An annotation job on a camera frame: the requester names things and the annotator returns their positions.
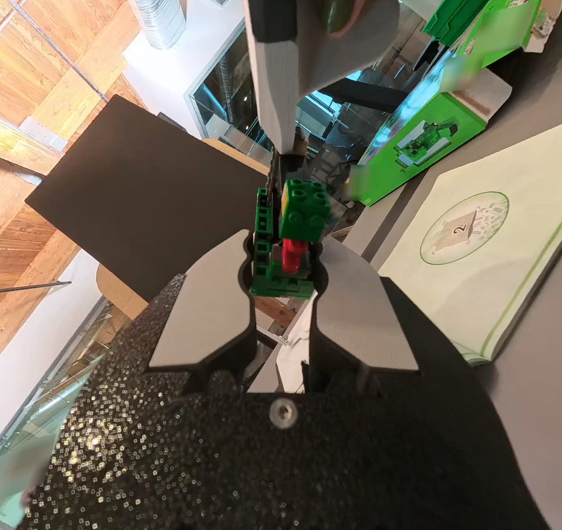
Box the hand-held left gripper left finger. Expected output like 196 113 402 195
148 229 257 371

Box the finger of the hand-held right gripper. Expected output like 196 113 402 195
294 0 401 101
243 0 304 155

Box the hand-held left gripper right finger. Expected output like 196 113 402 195
309 237 421 372

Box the green toy brick model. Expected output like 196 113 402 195
249 126 331 298

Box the grey desk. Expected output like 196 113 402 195
362 43 562 530

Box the glass partition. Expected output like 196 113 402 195
188 4 411 155

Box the green toy box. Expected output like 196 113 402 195
358 54 513 207

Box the black flat panel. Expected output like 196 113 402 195
24 95 274 303

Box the white instruction booklet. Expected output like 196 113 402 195
377 124 562 367

